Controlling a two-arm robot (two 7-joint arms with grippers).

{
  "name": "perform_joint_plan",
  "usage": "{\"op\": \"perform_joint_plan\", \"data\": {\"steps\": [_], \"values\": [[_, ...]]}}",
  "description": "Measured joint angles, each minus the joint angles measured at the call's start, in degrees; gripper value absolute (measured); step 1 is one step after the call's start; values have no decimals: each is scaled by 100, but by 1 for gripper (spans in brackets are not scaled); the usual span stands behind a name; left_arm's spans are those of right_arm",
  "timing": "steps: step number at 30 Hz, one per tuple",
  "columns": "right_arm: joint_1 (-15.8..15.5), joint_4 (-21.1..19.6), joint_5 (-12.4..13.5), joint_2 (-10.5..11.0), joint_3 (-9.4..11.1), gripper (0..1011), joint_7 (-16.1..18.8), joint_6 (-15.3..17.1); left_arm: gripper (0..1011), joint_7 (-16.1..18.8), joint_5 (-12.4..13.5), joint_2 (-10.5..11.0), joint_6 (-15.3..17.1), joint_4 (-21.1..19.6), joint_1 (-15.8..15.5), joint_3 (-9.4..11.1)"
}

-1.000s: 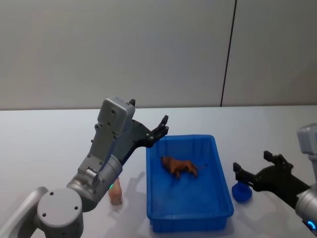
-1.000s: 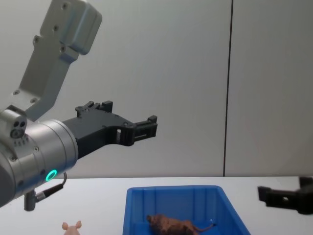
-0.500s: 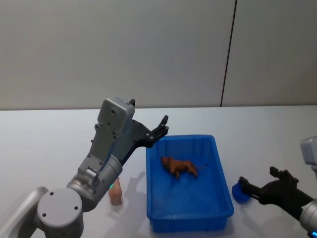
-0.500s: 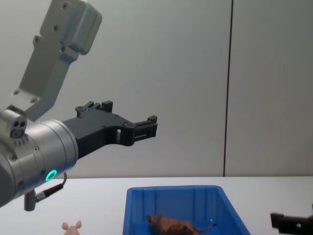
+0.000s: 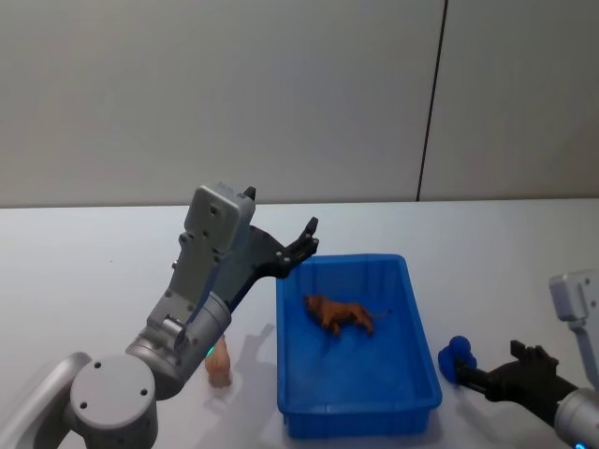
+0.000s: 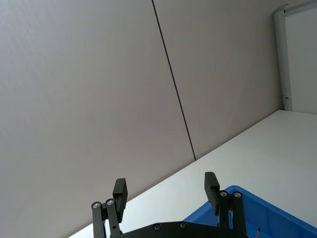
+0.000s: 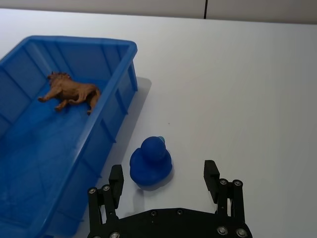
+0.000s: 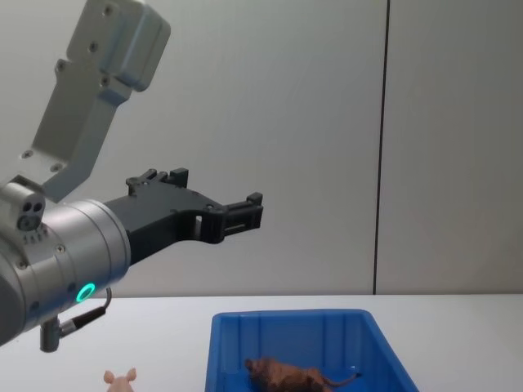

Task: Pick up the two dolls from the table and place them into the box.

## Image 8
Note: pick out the pink toy pig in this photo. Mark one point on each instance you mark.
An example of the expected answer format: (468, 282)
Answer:
(121, 381)

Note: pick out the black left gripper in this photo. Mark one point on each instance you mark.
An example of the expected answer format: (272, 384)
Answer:
(163, 216)

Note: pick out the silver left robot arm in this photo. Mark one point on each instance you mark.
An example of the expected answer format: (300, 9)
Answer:
(69, 245)

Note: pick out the brown toy animal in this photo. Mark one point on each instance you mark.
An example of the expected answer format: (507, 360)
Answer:
(286, 371)

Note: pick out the blue plastic bin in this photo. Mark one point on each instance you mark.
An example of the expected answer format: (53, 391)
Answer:
(286, 339)

